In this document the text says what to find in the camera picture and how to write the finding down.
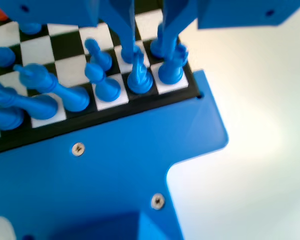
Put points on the silver screw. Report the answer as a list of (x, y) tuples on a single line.
[(157, 201), (78, 149)]

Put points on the black and white chessboard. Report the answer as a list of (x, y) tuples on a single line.
[(37, 52)]

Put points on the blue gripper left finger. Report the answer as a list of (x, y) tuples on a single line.
[(127, 30)]

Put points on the blue chess pawn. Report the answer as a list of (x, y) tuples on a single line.
[(2, 57), (98, 56), (30, 28), (156, 48), (138, 53)]

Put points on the blue base mounting plate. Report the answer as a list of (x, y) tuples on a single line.
[(115, 162)]

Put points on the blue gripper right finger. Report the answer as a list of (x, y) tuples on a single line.
[(168, 32)]

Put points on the blue chess king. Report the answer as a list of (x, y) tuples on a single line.
[(65, 92)]

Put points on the blue chess knight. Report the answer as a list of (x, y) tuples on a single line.
[(140, 78)]

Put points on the red chess pawn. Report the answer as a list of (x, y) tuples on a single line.
[(0, 13)]

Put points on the blue chess queen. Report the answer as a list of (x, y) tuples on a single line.
[(37, 106)]

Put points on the blue chess bishop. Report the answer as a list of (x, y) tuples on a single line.
[(5, 119), (105, 87)]

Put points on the blue chess rook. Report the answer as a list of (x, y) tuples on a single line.
[(171, 73)]

